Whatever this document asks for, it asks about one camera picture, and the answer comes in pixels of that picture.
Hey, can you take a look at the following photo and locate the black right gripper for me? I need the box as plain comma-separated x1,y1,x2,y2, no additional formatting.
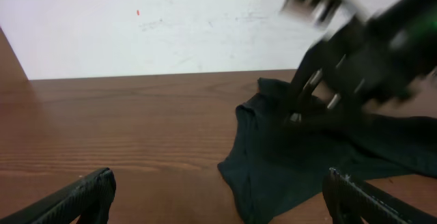
279,0,436,114

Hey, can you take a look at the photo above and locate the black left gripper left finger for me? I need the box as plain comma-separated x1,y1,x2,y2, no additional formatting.
1,167,116,224

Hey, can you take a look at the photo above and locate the black nike t-shirt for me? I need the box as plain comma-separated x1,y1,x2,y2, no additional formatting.
218,78,436,223

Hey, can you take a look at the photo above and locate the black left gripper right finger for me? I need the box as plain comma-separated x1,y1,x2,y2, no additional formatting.
322,167,436,224

